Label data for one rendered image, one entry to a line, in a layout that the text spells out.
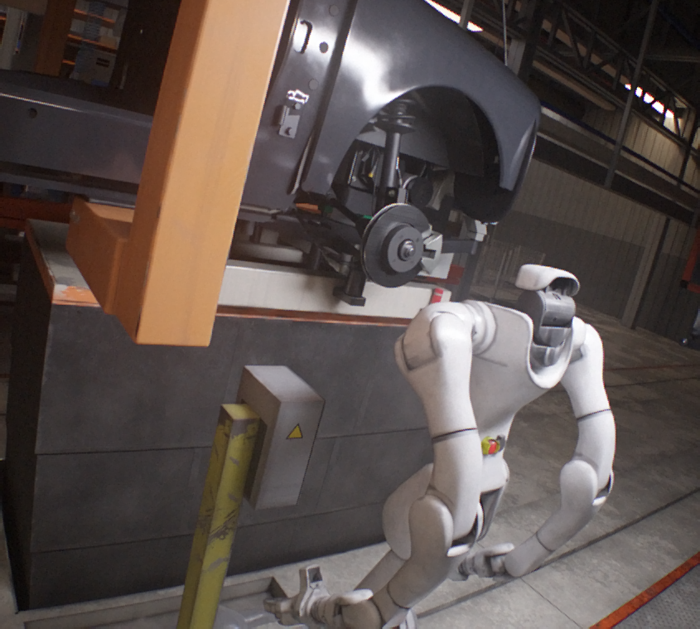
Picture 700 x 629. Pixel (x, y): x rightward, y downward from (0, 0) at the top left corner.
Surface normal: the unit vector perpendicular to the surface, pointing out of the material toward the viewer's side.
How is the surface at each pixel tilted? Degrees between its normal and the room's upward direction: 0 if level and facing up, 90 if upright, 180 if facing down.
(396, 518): 89
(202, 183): 90
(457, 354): 64
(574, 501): 103
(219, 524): 90
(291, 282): 90
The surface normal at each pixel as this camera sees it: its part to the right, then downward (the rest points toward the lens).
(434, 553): -0.59, 0.21
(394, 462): 0.55, 0.29
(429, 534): -0.74, 0.00
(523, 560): -0.72, -0.22
